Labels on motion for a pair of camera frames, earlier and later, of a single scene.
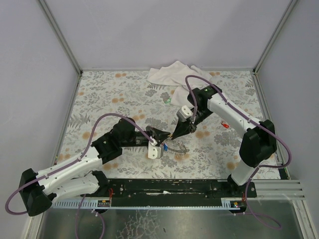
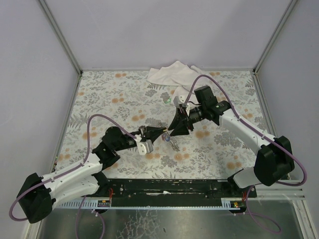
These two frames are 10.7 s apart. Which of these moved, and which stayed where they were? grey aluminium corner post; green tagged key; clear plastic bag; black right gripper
Moved: clear plastic bag
Stayed: black right gripper; grey aluminium corner post; green tagged key
